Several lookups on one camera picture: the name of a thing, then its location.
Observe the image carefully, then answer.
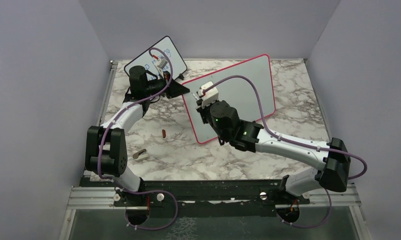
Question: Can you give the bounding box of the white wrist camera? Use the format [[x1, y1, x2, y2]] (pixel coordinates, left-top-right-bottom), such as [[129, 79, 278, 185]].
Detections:
[[196, 81, 219, 109], [154, 57, 169, 78]]

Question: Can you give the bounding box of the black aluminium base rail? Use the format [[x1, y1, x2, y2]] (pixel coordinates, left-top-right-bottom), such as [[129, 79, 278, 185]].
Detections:
[[66, 178, 362, 220]]

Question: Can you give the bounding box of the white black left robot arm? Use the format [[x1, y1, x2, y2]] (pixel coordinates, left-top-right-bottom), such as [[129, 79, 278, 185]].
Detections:
[[85, 65, 190, 206]]

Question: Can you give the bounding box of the pink framed whiteboard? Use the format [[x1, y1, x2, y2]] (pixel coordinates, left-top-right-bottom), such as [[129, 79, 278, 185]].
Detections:
[[182, 54, 277, 144]]

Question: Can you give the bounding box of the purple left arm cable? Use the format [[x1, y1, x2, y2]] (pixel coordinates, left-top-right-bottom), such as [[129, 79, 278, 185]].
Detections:
[[97, 47, 181, 232]]

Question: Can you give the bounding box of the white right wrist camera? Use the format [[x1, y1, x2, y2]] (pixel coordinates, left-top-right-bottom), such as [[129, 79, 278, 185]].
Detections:
[[196, 81, 219, 109]]

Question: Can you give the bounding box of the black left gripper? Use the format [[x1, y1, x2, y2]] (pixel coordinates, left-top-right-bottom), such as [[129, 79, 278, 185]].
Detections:
[[144, 70, 190, 99]]

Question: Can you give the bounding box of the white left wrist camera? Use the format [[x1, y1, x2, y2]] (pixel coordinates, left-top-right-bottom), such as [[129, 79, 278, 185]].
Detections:
[[154, 57, 169, 78]]

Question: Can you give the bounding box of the grey whiteboard eraser block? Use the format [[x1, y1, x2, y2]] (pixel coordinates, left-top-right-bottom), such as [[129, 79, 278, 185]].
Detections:
[[132, 148, 149, 161]]

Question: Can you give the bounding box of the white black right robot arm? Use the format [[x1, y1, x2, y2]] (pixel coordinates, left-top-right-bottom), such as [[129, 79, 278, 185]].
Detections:
[[196, 99, 351, 204]]

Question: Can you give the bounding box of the black framed written whiteboard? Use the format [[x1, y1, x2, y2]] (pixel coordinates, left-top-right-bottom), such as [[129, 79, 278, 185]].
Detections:
[[124, 36, 188, 81]]

